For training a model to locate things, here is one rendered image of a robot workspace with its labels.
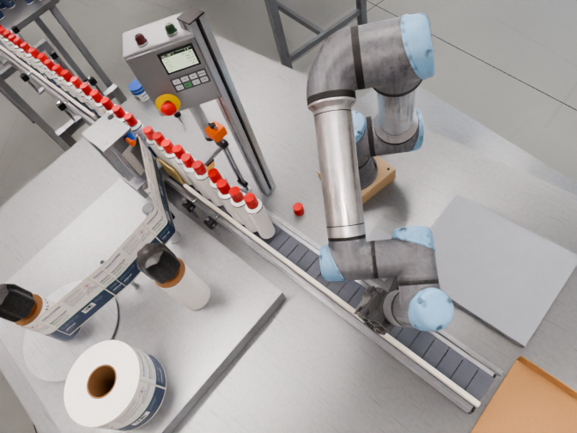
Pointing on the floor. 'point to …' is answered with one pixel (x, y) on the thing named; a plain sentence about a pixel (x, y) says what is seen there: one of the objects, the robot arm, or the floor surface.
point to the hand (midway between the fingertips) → (368, 299)
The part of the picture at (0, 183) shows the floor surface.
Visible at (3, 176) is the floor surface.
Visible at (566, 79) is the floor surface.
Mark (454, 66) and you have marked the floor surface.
